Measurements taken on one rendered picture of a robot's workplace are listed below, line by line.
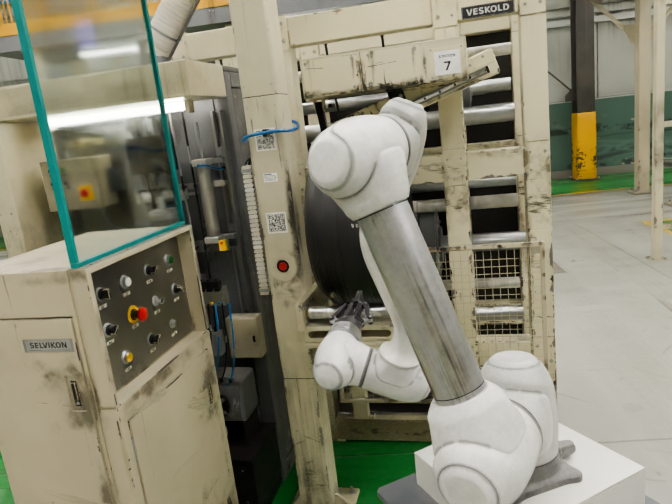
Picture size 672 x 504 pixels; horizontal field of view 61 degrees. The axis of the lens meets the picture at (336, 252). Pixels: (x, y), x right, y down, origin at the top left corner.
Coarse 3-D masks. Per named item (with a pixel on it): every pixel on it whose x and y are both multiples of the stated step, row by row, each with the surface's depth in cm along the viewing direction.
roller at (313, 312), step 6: (312, 306) 200; (318, 306) 199; (324, 306) 199; (330, 306) 198; (336, 306) 197; (372, 306) 194; (378, 306) 193; (384, 306) 193; (312, 312) 198; (318, 312) 198; (324, 312) 197; (330, 312) 197; (372, 312) 193; (378, 312) 192; (384, 312) 192; (312, 318) 199; (318, 318) 199; (324, 318) 198
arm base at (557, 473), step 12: (564, 444) 128; (564, 456) 127; (540, 468) 118; (552, 468) 119; (564, 468) 121; (576, 468) 122; (540, 480) 118; (552, 480) 119; (564, 480) 119; (576, 480) 119; (528, 492) 117; (540, 492) 118
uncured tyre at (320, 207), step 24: (312, 192) 180; (312, 216) 178; (336, 216) 175; (312, 240) 179; (336, 240) 176; (312, 264) 184; (336, 264) 179; (360, 264) 177; (336, 288) 185; (360, 288) 184
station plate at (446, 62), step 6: (438, 54) 200; (444, 54) 199; (450, 54) 199; (456, 54) 199; (438, 60) 200; (444, 60) 200; (450, 60) 200; (456, 60) 199; (438, 66) 201; (444, 66) 200; (450, 66) 200; (456, 66) 200; (438, 72) 201; (444, 72) 201; (450, 72) 200; (456, 72) 200
